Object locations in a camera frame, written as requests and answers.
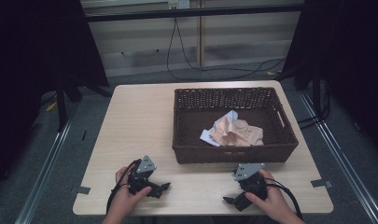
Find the grey tape piece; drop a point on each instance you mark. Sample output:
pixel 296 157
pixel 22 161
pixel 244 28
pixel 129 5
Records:
pixel 321 183
pixel 82 190

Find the metal floor rail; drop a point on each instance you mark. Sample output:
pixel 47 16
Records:
pixel 339 155
pixel 49 161

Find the white wall socket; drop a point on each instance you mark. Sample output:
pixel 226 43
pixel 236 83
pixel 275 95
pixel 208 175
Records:
pixel 179 3

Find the brown wicker basket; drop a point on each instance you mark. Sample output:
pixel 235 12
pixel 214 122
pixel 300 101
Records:
pixel 189 127

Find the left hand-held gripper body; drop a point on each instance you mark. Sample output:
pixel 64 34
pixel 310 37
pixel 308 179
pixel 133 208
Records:
pixel 145 165

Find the black horizontal bar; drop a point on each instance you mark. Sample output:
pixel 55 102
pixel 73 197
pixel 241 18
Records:
pixel 193 13

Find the yellow floor tape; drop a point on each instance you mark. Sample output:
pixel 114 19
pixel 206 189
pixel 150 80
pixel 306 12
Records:
pixel 51 106

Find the black curtain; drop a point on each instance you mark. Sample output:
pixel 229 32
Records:
pixel 31 62
pixel 348 56

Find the black stand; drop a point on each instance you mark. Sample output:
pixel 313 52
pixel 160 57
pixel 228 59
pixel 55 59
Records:
pixel 61 102

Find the peach cloth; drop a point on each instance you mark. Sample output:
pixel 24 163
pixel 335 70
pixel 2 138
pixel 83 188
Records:
pixel 239 133

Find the light blue cloth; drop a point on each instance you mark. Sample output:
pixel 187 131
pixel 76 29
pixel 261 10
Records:
pixel 208 137

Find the person's right hand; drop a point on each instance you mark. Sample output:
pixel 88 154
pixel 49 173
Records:
pixel 275 202

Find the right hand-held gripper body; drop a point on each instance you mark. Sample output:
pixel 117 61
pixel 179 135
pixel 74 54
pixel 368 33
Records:
pixel 247 171

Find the person's left hand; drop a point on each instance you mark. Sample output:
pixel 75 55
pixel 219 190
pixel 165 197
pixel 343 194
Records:
pixel 123 199

